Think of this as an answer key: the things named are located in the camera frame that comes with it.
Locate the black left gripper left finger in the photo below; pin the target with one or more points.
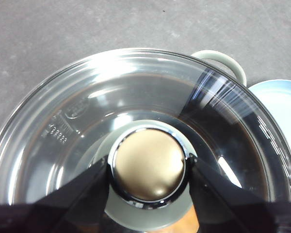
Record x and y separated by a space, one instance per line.
51 216

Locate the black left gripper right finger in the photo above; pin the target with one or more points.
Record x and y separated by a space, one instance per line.
232 213

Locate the glass lid with green knob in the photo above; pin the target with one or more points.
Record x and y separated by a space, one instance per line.
148 97

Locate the blue plate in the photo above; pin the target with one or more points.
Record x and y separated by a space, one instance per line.
281 102

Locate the pale green electric steamer pot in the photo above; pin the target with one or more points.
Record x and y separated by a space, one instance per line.
232 63

